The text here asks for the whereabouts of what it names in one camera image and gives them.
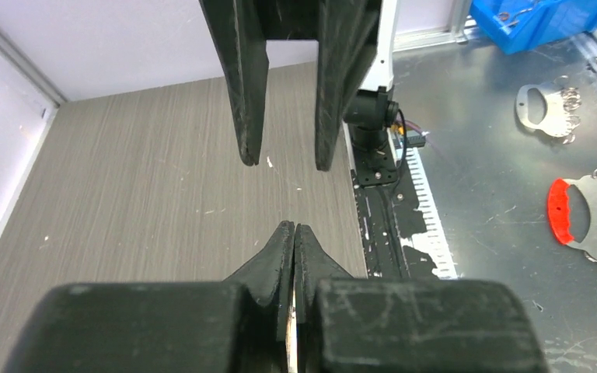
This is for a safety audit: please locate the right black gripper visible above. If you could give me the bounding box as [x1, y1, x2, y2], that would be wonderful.
[200, 0, 382, 172]

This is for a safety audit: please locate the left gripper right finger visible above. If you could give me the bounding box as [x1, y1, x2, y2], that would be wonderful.
[294, 224, 352, 372]

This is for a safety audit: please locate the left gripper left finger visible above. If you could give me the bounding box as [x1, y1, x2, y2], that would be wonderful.
[226, 221, 295, 372]

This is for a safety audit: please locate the metal keyring holder plate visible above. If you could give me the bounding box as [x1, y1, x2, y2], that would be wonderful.
[285, 291, 299, 373]

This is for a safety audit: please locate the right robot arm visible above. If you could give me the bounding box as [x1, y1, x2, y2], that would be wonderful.
[201, 0, 399, 187]

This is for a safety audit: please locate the spare metal keyring plate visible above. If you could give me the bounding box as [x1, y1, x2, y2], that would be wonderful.
[515, 75, 581, 145]

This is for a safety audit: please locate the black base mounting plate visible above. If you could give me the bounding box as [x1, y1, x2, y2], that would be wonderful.
[351, 164, 438, 280]

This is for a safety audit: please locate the blue plastic bin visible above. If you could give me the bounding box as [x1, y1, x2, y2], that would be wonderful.
[470, 0, 597, 54]

